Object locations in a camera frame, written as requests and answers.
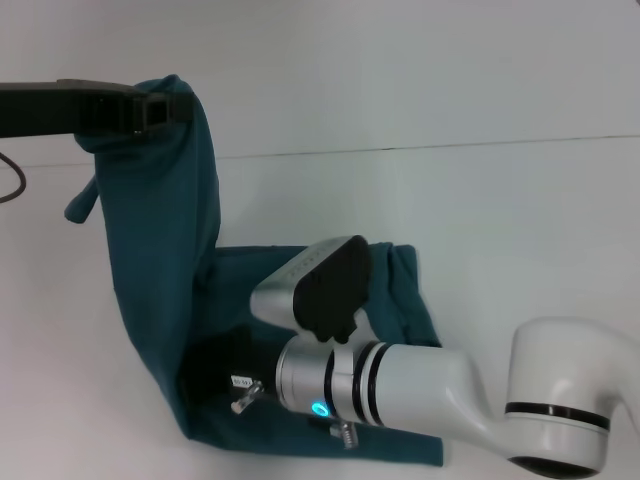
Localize teal t-shirt with FREE print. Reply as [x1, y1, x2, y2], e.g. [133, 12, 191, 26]
[63, 73, 447, 470]

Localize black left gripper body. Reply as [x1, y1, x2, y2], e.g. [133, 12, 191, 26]
[0, 78, 139, 140]

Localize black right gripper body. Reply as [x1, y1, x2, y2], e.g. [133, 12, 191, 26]
[181, 326, 282, 412]

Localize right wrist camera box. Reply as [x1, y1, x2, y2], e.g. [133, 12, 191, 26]
[248, 233, 375, 345]

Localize left arm cable with plug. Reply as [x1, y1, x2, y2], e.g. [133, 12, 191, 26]
[0, 151, 27, 205]

